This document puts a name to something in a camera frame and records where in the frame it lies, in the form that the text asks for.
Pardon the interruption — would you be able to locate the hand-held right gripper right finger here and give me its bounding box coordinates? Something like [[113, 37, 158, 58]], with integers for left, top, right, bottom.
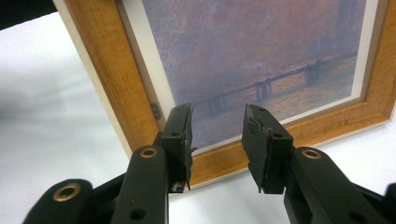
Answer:
[[241, 104, 294, 195]]

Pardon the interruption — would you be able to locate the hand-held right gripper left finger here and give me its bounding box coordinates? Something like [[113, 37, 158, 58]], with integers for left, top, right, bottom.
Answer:
[[160, 103, 196, 194]]

